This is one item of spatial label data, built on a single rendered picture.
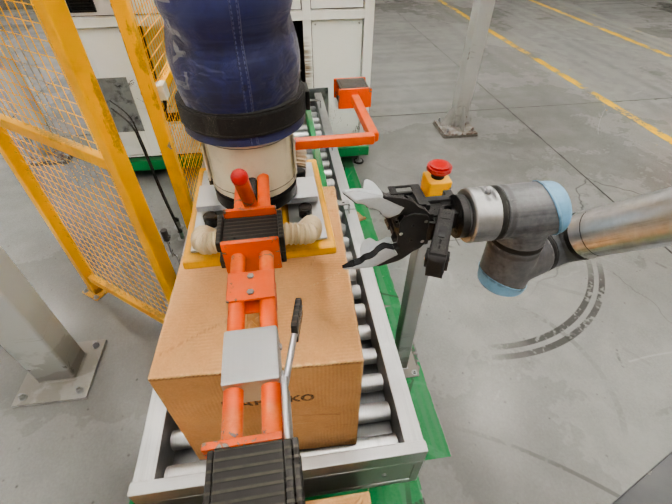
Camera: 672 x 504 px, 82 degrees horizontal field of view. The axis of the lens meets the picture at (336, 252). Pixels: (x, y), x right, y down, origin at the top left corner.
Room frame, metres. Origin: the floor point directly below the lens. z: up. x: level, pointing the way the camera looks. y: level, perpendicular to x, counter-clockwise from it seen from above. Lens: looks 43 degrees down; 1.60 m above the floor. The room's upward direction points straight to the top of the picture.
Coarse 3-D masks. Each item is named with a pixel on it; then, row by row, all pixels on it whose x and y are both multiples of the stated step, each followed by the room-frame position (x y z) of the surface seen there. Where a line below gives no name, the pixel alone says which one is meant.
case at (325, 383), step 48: (336, 240) 0.74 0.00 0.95; (192, 288) 0.58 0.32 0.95; (288, 288) 0.58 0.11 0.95; (336, 288) 0.58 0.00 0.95; (192, 336) 0.45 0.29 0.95; (288, 336) 0.45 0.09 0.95; (336, 336) 0.45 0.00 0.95; (192, 384) 0.37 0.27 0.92; (336, 384) 0.39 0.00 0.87; (192, 432) 0.36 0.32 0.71; (336, 432) 0.39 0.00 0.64
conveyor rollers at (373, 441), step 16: (304, 128) 2.25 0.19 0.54; (352, 256) 1.12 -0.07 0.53; (352, 272) 1.02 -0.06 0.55; (352, 288) 0.94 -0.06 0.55; (368, 336) 0.74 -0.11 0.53; (368, 352) 0.67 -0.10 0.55; (368, 384) 0.57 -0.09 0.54; (368, 416) 0.47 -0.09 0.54; (384, 416) 0.48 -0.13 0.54; (176, 432) 0.43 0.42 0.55; (176, 448) 0.40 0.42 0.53; (320, 448) 0.39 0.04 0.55; (336, 448) 0.39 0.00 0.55; (352, 448) 0.39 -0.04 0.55; (192, 464) 0.35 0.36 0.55
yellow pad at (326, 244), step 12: (300, 168) 0.79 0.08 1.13; (312, 168) 0.83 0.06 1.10; (288, 204) 0.68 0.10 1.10; (300, 204) 0.65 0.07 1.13; (312, 204) 0.68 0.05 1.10; (324, 204) 0.69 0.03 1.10; (288, 216) 0.65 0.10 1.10; (300, 216) 0.64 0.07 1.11; (324, 216) 0.65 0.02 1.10; (324, 228) 0.60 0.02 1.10; (324, 240) 0.57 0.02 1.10; (288, 252) 0.54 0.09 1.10; (300, 252) 0.54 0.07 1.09; (312, 252) 0.55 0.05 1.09; (324, 252) 0.55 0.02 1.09
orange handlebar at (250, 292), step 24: (360, 120) 0.87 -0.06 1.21; (312, 144) 0.75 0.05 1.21; (336, 144) 0.76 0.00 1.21; (360, 144) 0.77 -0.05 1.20; (264, 192) 0.56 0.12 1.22; (240, 264) 0.39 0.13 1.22; (264, 264) 0.38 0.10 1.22; (240, 288) 0.34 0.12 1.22; (264, 288) 0.34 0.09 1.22; (240, 312) 0.30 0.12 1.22; (264, 312) 0.30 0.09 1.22; (264, 384) 0.21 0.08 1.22; (240, 408) 0.18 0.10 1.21; (264, 408) 0.18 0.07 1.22; (240, 432) 0.16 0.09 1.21; (264, 432) 0.16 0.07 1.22
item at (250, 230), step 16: (240, 208) 0.49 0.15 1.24; (256, 208) 0.49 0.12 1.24; (272, 208) 0.49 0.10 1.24; (224, 224) 0.46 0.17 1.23; (240, 224) 0.46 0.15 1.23; (256, 224) 0.46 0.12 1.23; (272, 224) 0.46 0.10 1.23; (224, 240) 0.43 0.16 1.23; (240, 240) 0.41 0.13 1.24; (256, 240) 0.41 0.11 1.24; (272, 240) 0.42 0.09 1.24; (224, 256) 0.40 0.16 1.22; (256, 256) 0.41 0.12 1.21
